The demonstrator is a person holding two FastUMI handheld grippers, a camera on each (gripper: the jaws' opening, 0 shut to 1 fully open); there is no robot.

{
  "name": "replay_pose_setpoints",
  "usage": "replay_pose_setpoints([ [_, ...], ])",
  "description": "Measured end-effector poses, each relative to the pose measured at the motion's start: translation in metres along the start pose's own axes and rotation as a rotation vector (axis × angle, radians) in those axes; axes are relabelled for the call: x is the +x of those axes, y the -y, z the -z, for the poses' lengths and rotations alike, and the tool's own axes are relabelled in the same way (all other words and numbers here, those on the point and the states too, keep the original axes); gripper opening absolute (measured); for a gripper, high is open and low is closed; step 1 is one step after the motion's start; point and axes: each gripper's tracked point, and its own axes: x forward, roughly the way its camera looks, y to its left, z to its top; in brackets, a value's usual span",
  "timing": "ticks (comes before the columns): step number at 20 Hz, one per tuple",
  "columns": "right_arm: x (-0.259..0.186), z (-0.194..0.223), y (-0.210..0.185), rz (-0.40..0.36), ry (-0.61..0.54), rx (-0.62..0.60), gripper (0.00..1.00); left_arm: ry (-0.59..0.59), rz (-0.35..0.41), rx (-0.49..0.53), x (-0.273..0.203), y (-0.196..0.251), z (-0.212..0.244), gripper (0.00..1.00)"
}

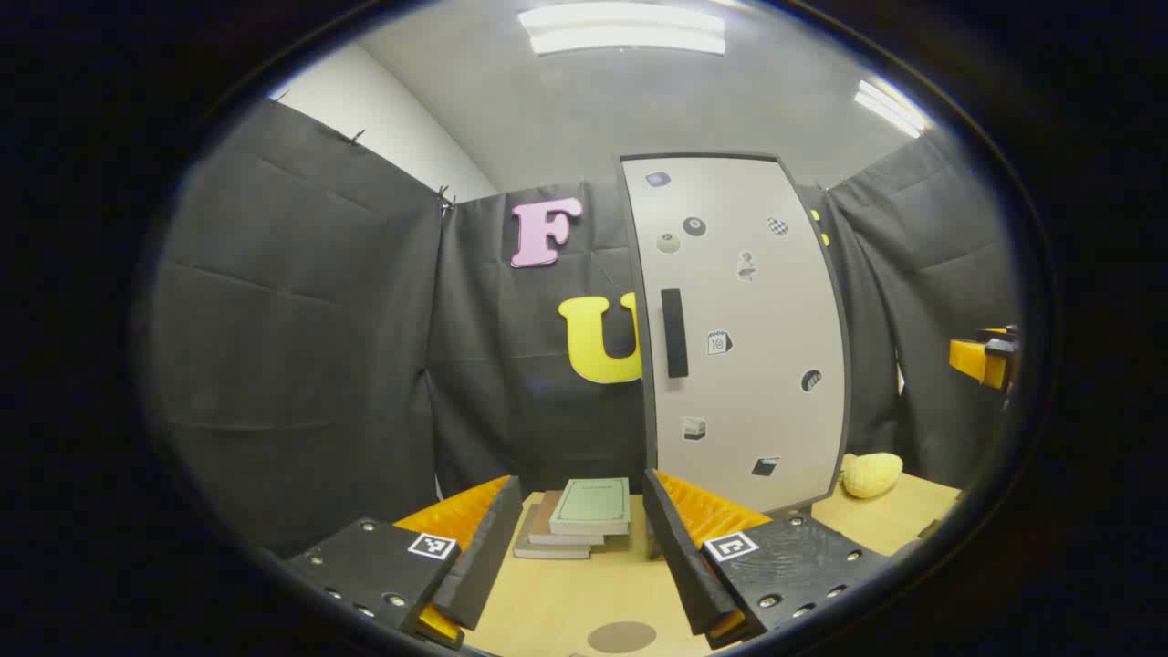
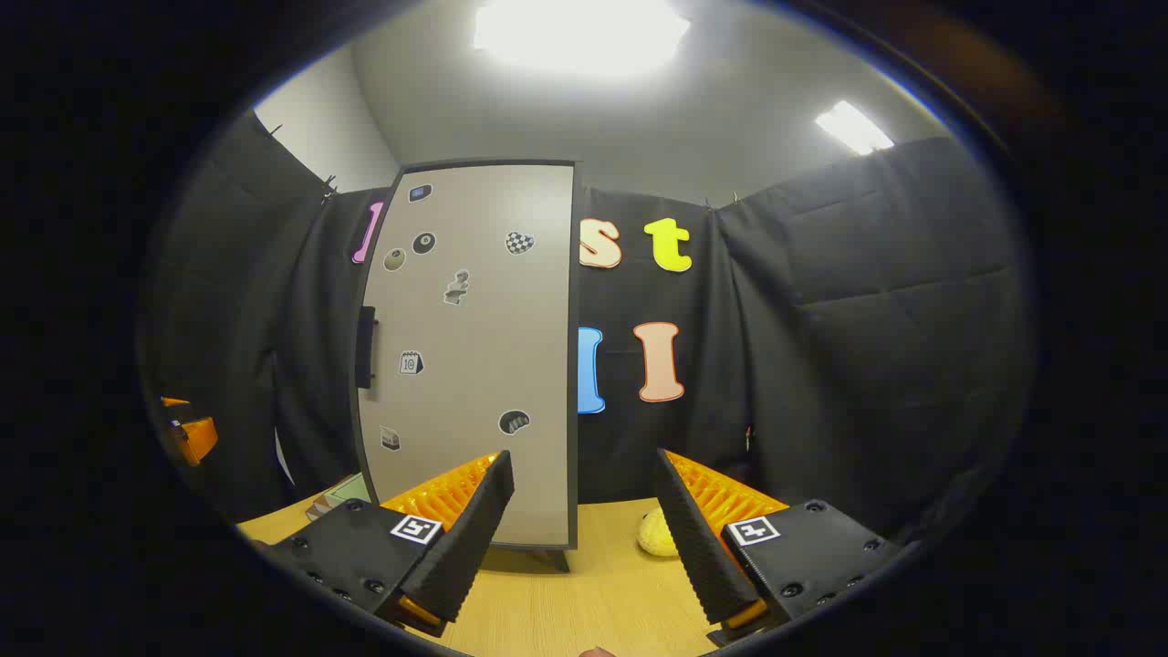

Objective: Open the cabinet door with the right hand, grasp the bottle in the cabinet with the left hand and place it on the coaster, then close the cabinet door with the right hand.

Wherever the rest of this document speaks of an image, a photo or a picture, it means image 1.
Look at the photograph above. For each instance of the grey cabinet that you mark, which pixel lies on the grey cabinet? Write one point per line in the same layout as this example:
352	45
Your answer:
650	456

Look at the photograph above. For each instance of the brown book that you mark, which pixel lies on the brown book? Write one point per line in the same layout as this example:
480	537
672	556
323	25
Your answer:
543	525

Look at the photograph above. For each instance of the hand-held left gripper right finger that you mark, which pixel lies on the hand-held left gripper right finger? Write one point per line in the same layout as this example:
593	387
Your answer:
680	557

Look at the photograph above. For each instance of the grey book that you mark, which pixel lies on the grey book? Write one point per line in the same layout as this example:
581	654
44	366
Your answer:
538	551

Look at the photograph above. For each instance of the green notebook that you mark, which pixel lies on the green notebook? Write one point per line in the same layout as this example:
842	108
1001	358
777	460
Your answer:
591	506

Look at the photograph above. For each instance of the narrow ceiling light panel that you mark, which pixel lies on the narrow ceiling light panel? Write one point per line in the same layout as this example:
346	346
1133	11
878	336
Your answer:
890	108

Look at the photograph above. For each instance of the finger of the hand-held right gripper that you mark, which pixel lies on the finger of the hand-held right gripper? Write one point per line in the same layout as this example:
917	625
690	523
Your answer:
999	334
976	360

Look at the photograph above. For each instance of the wide ceiling light panel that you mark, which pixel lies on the wide ceiling light panel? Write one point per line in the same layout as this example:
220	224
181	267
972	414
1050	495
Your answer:
622	27

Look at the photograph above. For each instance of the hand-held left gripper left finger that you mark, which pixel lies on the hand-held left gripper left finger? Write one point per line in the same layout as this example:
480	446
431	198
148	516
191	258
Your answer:
484	557

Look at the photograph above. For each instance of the yellow bun toy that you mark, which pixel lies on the yellow bun toy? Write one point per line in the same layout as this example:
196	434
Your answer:
871	474

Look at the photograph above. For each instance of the round brown coaster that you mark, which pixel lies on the round brown coaster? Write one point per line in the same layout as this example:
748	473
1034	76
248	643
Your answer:
620	637

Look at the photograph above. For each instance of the black backdrop cloth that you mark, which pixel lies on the black backdrop cloth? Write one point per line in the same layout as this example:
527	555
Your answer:
301	319

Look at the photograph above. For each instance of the grey cabinet door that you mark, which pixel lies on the grey cabinet door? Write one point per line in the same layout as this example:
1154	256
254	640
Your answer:
757	401

